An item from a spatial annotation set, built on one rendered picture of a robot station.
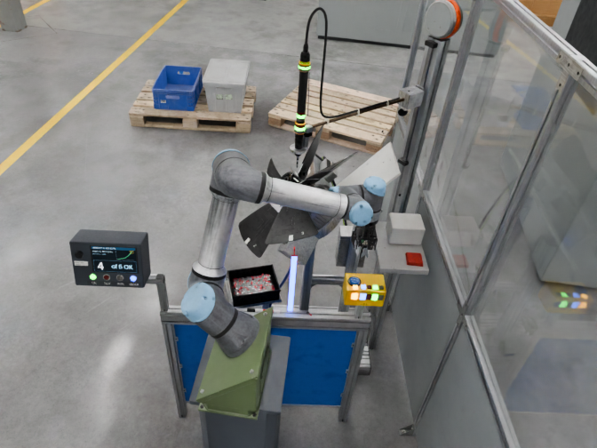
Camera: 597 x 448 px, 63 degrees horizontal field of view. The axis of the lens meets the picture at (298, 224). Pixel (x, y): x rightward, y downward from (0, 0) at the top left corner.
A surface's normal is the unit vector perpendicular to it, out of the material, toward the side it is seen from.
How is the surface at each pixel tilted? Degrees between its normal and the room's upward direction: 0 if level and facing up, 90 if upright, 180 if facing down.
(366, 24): 90
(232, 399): 90
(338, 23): 90
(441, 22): 90
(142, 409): 0
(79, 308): 1
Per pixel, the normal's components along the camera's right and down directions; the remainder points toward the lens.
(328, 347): 0.00, 0.64
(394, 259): 0.07, -0.77
